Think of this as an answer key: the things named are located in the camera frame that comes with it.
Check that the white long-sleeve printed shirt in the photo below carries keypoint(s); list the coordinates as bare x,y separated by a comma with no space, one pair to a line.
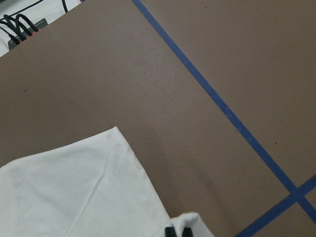
95,187

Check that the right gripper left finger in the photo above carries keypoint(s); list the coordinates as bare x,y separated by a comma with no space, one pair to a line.
169,232

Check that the lower orange black adapter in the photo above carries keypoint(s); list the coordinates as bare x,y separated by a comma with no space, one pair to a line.
29,32

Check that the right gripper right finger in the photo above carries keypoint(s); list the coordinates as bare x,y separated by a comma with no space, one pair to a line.
187,232

